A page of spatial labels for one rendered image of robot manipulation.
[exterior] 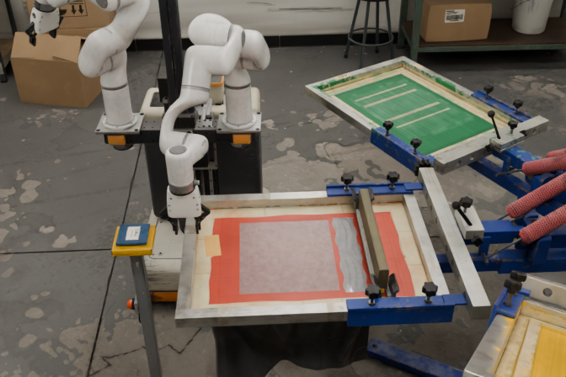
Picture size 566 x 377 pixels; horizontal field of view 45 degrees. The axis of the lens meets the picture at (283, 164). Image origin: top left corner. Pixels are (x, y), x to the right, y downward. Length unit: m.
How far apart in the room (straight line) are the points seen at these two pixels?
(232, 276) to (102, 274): 1.62
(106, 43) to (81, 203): 2.01
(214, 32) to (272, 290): 0.79
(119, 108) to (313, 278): 0.95
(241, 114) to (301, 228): 0.48
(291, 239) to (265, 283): 0.22
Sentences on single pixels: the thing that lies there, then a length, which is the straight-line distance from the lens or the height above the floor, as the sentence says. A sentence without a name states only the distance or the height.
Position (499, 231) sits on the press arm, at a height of 1.04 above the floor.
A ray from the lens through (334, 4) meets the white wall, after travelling 5.87.
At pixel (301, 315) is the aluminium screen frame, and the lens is 1.97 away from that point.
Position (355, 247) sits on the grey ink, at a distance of 2.23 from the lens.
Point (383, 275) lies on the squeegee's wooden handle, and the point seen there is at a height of 1.04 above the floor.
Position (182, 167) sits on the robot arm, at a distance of 1.96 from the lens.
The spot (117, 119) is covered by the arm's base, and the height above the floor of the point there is 1.17.
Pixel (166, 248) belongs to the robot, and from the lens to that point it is 3.32.
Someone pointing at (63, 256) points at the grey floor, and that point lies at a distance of 3.84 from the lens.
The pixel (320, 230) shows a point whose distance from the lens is 2.30.
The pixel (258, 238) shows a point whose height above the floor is 0.96.
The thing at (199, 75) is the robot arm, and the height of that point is 1.52.
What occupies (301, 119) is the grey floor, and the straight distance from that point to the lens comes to 4.84.
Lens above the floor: 2.40
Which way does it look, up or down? 33 degrees down
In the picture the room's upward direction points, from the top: 1 degrees counter-clockwise
